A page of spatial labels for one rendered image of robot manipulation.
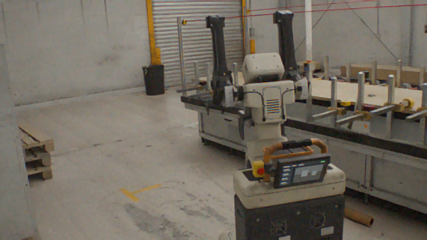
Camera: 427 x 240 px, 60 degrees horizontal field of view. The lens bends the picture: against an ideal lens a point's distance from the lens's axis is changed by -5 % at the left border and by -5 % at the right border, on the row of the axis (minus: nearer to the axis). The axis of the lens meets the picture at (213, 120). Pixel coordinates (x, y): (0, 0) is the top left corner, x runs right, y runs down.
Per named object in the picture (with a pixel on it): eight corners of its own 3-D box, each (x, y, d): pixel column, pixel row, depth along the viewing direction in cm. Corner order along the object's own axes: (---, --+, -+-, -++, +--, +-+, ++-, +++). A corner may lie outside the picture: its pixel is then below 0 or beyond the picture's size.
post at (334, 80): (333, 136, 311) (334, 78, 299) (330, 135, 314) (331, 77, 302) (336, 135, 313) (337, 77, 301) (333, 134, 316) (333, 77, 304)
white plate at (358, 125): (369, 135, 282) (369, 122, 280) (340, 129, 303) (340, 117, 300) (369, 135, 282) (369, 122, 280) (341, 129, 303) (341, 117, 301)
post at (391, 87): (389, 141, 270) (393, 75, 258) (385, 140, 272) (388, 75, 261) (391, 140, 272) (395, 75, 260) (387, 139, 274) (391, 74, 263)
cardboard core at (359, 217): (369, 219, 283) (337, 206, 306) (368, 228, 285) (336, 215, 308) (374, 215, 287) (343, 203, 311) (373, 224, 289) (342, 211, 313)
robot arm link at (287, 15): (279, 7, 224) (295, 7, 226) (272, 12, 237) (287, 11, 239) (286, 82, 228) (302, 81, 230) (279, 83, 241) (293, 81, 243)
